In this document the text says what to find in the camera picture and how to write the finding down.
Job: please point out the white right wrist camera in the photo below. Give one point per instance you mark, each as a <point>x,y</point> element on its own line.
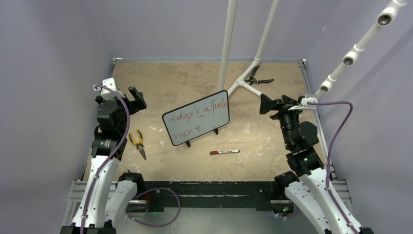
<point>305,102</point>

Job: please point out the white whiteboard marker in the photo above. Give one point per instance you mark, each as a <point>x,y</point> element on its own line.
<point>229,152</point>

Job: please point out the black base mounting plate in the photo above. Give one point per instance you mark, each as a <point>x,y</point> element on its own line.
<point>258,195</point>

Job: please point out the white pipe with camera sockets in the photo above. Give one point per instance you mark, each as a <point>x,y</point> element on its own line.
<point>385,18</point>

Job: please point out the white PVC pipe frame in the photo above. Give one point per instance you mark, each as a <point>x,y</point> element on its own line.
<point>282,16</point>

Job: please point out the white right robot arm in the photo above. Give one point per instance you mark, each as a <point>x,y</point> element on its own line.
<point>308,184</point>

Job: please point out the yellow-handled pliers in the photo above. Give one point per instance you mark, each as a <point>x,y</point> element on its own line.
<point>138,143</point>

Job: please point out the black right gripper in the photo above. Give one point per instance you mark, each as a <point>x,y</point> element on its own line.
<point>267,104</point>

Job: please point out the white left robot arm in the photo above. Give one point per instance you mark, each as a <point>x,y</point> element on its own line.
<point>99,212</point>

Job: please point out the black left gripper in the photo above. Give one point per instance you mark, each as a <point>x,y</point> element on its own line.
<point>135,105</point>

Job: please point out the black-framed small whiteboard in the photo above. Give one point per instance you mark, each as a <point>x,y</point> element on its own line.
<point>197,118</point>

